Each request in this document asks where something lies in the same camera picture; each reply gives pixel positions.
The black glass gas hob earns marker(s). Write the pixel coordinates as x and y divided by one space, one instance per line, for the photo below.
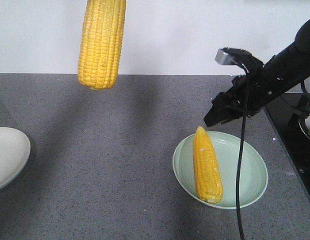
290 115

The yellow corn cob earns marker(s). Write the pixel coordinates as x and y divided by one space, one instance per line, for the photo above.
208 180
101 43

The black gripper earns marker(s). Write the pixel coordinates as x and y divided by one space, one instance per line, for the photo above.
248 94

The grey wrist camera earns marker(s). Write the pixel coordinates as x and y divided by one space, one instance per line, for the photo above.
237 57

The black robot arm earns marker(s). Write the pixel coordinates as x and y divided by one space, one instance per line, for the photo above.
292 65

